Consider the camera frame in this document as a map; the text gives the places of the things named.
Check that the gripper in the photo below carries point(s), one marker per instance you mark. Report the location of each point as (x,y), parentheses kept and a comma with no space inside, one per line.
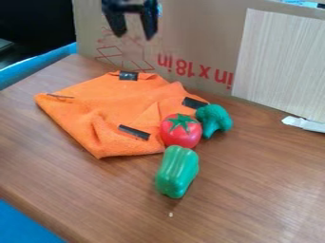
(129,4)

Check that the orange cloth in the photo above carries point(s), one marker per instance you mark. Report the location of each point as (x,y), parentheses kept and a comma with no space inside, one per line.
(114,110)

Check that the cardboard box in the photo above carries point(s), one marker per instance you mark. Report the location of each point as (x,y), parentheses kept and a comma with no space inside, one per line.
(190,38)

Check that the red toy tomato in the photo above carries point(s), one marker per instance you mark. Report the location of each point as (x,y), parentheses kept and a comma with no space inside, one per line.
(181,130)

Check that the green toy broccoli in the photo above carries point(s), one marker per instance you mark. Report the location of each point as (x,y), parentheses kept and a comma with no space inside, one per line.
(214,119)

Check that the green toy pepper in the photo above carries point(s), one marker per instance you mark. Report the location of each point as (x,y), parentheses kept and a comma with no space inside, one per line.
(177,171)

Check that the wooden board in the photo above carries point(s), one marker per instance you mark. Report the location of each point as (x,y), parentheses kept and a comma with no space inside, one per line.
(282,63)

